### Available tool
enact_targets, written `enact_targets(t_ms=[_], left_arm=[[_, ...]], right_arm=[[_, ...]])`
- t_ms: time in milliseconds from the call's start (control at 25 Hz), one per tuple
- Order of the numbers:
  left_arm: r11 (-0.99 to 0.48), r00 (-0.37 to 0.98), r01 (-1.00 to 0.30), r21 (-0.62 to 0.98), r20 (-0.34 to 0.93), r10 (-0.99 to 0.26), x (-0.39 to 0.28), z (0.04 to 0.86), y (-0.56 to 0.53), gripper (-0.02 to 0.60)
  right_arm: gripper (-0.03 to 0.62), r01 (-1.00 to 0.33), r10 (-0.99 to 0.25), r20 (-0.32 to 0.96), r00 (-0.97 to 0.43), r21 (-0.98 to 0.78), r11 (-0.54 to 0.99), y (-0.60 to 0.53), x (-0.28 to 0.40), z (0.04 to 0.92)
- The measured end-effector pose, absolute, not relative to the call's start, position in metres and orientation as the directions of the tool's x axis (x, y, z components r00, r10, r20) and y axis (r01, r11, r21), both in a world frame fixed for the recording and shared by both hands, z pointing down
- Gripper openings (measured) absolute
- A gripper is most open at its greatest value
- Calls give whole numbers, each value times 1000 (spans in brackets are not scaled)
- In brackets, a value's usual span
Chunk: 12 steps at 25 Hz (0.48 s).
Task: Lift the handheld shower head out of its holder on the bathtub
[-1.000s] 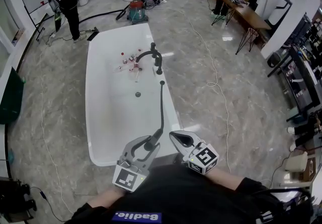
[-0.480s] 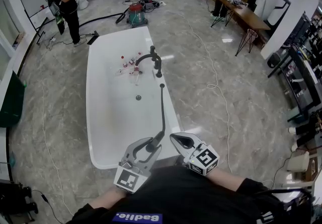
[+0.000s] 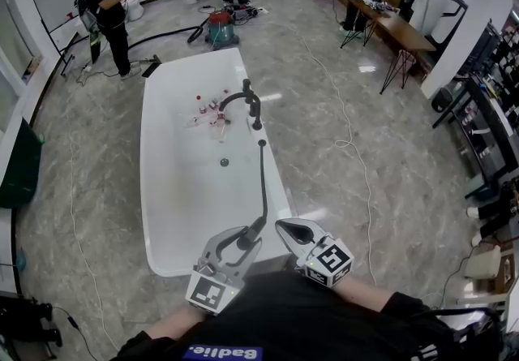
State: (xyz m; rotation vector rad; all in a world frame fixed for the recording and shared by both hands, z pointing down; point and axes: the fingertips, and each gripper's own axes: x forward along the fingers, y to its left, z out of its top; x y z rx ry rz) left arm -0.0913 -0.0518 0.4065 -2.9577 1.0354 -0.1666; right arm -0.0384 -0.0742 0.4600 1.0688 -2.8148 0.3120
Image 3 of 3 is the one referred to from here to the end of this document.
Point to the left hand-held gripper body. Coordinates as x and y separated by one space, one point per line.
211 292

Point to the wooden table with black legs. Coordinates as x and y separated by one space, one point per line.
397 31

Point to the black screw head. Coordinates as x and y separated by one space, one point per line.
224 162

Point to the black round bin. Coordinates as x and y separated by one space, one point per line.
441 99

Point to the white bathtub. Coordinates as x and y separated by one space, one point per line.
182 197

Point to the pile of small red-capped bottles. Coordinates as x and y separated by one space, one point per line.
208 114

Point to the cream plastic jug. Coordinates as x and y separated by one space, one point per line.
482 262

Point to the white toilet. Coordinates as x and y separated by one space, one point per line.
134 6

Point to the black shelf rack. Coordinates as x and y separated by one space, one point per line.
486 116

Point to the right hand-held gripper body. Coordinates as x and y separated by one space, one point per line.
330 262

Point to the person's right forearm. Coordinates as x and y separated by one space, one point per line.
365 290

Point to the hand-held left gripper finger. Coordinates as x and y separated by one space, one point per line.
249 260
211 247

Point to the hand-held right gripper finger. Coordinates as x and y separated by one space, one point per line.
312 229
292 243

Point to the person's black shirt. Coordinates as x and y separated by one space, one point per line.
304 319

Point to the black vacuum floor head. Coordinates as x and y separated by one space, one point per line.
152 65

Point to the white panel with black frame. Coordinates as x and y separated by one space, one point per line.
448 24

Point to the person's left forearm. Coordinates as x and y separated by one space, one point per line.
174 323

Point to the red and green vacuum cleaner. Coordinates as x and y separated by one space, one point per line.
221 31

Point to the black floor equipment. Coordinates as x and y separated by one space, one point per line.
28 325

